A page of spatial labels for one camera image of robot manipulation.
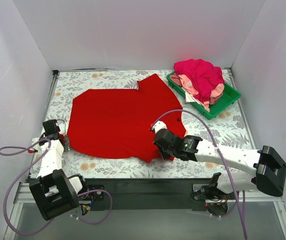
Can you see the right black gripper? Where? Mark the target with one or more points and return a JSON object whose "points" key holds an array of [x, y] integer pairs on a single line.
{"points": [[161, 144]]}

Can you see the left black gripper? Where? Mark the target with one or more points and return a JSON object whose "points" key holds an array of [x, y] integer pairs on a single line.
{"points": [[51, 127]]}

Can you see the red t shirt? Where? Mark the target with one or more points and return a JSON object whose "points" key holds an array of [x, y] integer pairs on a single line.
{"points": [[116, 123]]}

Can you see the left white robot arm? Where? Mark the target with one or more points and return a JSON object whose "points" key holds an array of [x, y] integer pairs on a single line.
{"points": [[53, 191]]}

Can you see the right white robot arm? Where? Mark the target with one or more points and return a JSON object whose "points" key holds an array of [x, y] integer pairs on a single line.
{"points": [[264, 169]]}

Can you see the white garment in tray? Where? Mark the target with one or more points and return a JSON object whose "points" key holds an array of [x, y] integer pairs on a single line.
{"points": [[189, 98]]}

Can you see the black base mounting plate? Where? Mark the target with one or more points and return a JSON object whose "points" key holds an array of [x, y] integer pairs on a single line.
{"points": [[148, 193]]}

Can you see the floral table cloth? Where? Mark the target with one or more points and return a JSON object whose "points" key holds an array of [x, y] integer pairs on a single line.
{"points": [[229, 128]]}

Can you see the pink t shirt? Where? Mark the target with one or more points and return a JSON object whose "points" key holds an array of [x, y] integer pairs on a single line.
{"points": [[186, 84]]}

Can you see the magenta t shirt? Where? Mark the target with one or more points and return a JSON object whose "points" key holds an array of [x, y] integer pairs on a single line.
{"points": [[206, 78]]}

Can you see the green plastic tray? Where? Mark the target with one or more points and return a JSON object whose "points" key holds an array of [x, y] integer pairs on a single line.
{"points": [[230, 96]]}

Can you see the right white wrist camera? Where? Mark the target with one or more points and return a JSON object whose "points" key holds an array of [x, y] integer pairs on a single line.
{"points": [[156, 127]]}

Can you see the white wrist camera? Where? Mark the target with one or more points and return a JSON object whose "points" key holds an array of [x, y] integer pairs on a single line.
{"points": [[39, 145], [156, 127]]}

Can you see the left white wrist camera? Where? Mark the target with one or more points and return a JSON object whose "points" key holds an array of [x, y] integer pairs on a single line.
{"points": [[39, 145]]}

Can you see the aluminium frame rail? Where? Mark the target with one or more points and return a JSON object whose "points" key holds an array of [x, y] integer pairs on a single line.
{"points": [[265, 218]]}

